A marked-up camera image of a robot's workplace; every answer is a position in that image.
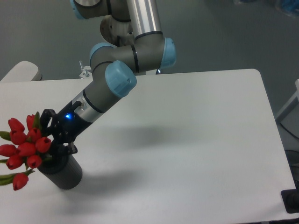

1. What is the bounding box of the red tulip bouquet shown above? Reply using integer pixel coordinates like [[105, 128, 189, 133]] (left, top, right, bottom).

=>
[[0, 112, 54, 191]]

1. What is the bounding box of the white furniture frame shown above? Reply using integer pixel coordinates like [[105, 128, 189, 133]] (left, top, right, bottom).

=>
[[275, 79, 299, 123]]

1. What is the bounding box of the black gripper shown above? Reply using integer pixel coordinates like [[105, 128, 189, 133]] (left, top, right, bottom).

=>
[[40, 101, 91, 160]]

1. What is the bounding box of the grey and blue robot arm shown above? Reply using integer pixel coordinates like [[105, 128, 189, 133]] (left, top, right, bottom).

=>
[[40, 0, 176, 161]]

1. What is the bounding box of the white chair armrest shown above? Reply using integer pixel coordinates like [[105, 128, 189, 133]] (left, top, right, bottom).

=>
[[0, 61, 43, 83]]

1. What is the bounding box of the black device at table edge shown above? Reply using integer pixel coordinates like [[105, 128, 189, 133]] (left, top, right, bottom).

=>
[[281, 189, 299, 214]]

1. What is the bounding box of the dark grey ribbed vase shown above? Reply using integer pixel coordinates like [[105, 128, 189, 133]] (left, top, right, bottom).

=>
[[38, 155, 83, 190]]

